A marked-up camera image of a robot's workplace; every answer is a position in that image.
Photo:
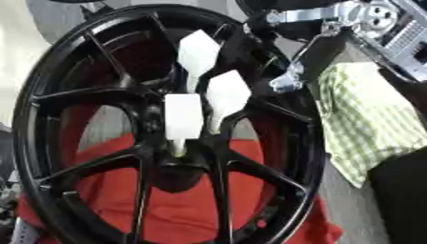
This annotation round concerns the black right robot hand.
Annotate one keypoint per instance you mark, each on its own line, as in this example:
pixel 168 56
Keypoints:
pixel 319 50

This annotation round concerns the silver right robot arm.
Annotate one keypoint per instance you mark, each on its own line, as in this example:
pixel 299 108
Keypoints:
pixel 392 39

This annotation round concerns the white pin with rectangular head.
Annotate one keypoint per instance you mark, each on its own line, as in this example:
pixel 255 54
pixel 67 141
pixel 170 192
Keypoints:
pixel 183 116

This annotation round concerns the black spoked wheel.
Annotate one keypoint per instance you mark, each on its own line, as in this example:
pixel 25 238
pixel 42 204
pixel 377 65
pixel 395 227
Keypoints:
pixel 179 178

